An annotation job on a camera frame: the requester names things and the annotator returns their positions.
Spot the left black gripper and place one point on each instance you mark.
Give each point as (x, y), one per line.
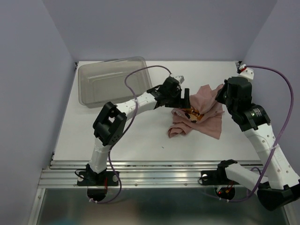
(180, 102)

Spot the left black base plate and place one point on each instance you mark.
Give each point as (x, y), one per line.
(103, 179)

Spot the aluminium rail frame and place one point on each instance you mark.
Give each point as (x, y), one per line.
(146, 156)

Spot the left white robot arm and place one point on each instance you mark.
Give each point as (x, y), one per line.
(110, 123)

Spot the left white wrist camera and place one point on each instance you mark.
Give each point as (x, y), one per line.
(179, 78)

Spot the clear plastic bin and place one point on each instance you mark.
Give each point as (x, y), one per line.
(101, 82)

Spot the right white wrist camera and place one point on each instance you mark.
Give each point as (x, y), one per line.
(245, 72)

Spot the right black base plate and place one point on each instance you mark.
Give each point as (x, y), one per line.
(213, 177)

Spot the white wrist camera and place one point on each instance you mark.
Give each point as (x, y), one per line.
(179, 78)
(245, 72)

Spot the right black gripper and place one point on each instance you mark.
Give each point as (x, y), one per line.
(219, 96)

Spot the pink t shirt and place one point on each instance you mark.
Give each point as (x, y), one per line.
(204, 116)

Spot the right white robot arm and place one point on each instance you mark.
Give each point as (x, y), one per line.
(278, 184)

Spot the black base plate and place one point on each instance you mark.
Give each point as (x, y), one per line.
(213, 177)
(103, 179)

